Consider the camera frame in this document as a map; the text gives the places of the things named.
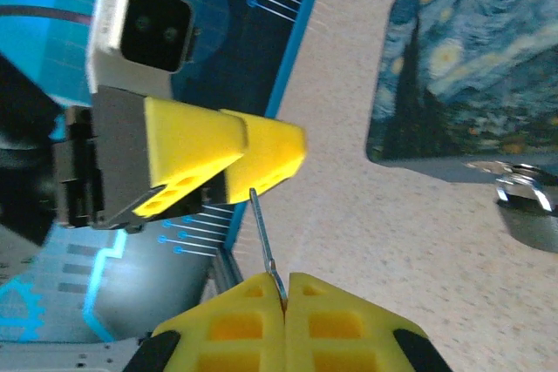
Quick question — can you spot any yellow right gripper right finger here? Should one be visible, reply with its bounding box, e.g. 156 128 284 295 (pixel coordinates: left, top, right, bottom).
285 271 454 372

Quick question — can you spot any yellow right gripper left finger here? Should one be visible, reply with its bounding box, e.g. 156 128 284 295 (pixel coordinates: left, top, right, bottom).
124 271 287 372

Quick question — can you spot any starry night print tin box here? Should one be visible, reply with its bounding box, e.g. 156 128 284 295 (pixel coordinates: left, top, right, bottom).
364 0 558 186

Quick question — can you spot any metal bowl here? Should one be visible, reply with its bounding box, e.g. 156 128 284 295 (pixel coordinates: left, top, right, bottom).
493 161 558 254

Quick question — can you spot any aluminium left frame post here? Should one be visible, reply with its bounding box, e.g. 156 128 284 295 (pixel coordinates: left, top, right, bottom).
208 248 246 300

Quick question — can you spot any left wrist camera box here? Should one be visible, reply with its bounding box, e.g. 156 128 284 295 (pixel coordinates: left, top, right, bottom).
85 0 201 95

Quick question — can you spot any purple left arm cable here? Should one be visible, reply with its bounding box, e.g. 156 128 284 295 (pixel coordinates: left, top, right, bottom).
0 4 95 25

